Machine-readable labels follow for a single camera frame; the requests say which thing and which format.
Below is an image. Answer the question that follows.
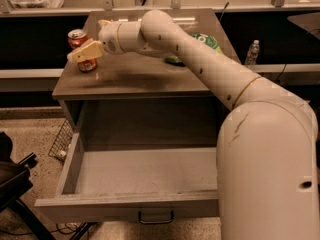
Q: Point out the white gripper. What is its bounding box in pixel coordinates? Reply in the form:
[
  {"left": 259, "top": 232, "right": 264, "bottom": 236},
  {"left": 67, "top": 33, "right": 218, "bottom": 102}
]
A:
[{"left": 67, "top": 19, "right": 121, "bottom": 63}]

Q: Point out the orange soda can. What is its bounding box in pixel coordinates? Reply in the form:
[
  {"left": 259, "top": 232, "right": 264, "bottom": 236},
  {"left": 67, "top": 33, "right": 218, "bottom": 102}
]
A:
[{"left": 67, "top": 29, "right": 99, "bottom": 73}]

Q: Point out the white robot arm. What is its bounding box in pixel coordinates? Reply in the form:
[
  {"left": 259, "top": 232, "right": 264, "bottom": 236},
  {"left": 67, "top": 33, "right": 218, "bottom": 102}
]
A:
[{"left": 67, "top": 10, "right": 319, "bottom": 240}]

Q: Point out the open top drawer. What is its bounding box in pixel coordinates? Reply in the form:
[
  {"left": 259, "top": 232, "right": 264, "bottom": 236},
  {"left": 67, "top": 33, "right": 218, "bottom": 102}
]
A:
[{"left": 35, "top": 130, "right": 219, "bottom": 223}]

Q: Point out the grey cabinet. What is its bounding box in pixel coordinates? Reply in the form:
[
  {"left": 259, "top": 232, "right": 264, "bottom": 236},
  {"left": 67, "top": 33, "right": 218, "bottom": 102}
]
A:
[{"left": 52, "top": 9, "right": 248, "bottom": 152}]

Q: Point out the green chip bag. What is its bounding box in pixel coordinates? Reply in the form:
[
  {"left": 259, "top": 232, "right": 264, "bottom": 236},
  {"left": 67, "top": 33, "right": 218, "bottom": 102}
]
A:
[{"left": 164, "top": 33, "right": 224, "bottom": 65}]

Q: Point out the clear water bottle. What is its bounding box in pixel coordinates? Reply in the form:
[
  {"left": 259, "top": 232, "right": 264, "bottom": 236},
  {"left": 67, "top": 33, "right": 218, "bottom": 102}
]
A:
[{"left": 245, "top": 40, "right": 260, "bottom": 65}]

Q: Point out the wire mesh basket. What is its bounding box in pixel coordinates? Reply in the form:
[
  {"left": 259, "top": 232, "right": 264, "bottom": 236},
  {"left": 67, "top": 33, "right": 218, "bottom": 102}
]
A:
[{"left": 48, "top": 120, "right": 73, "bottom": 162}]

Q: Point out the black drawer handle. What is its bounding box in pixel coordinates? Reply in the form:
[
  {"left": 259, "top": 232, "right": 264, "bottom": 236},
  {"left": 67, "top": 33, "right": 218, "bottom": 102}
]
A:
[{"left": 137, "top": 210, "right": 175, "bottom": 225}]

